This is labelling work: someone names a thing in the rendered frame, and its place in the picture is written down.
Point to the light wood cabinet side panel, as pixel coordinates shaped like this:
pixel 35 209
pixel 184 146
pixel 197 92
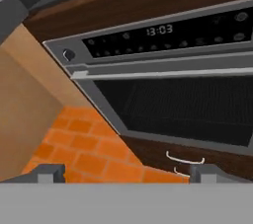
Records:
pixel 29 103

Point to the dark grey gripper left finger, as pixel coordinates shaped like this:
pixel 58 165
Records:
pixel 49 172

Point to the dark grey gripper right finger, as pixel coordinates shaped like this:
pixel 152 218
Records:
pixel 206 174

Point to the dark wood drawer front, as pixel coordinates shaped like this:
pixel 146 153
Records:
pixel 210 159

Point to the dark wood cabinet panel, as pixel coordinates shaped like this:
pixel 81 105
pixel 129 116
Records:
pixel 131 4

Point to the stainless steel built-in oven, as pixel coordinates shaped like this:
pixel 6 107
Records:
pixel 158 70

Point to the oven door with dark glass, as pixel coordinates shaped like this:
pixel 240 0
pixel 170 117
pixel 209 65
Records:
pixel 178 109

